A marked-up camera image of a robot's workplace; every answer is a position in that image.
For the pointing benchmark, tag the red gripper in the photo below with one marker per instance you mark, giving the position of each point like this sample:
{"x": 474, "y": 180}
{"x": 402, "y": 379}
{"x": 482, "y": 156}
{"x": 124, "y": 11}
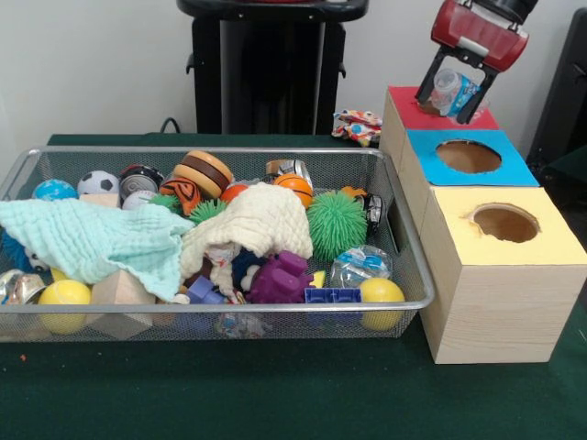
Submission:
{"x": 481, "y": 41}

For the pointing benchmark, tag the clear bottle with blue label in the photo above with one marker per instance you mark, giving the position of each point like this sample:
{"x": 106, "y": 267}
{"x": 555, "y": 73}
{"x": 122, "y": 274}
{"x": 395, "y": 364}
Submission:
{"x": 451, "y": 89}

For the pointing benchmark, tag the colourful packet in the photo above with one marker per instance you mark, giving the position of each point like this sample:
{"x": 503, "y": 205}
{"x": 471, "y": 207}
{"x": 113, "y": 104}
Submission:
{"x": 357, "y": 128}

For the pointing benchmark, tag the wooden box with three holes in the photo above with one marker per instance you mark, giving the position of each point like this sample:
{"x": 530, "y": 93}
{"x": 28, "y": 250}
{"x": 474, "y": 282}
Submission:
{"x": 504, "y": 311}

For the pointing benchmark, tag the black upright panel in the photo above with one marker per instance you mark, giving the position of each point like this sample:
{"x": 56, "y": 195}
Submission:
{"x": 568, "y": 91}

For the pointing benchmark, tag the large green spiky ball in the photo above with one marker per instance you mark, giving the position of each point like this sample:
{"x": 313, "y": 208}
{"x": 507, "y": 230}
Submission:
{"x": 337, "y": 224}

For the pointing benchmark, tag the crushed bottle with blue label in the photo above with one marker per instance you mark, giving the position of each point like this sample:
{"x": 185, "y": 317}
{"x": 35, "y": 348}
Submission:
{"x": 362, "y": 268}

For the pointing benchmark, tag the yellow ball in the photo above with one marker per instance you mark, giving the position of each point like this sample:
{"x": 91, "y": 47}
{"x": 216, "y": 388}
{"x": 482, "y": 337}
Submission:
{"x": 380, "y": 291}
{"x": 64, "y": 293}

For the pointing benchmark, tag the cream white cloth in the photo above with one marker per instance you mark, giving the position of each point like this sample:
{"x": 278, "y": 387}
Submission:
{"x": 257, "y": 215}

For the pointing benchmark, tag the purple rubber toy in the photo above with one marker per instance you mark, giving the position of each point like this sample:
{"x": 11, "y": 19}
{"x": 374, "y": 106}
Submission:
{"x": 275, "y": 279}

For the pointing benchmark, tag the toy burger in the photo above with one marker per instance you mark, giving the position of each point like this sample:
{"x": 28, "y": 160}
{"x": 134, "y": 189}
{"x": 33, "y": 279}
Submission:
{"x": 204, "y": 172}

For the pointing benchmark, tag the dark green tablecloth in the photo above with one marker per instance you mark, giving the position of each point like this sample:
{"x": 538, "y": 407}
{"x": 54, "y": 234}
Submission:
{"x": 275, "y": 394}

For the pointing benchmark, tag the black and white football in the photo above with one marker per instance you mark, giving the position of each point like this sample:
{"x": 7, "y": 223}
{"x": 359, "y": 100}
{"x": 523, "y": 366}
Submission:
{"x": 96, "y": 183}

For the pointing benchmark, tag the mint green cloth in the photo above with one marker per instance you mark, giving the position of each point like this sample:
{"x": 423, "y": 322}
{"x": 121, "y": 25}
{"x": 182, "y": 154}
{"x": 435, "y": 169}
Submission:
{"x": 91, "y": 238}

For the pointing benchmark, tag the blue globe ball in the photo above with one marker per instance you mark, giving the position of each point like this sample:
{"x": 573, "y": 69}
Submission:
{"x": 54, "y": 190}

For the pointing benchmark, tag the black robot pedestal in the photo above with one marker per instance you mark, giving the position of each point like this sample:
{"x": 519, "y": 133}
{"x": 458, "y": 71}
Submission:
{"x": 270, "y": 69}

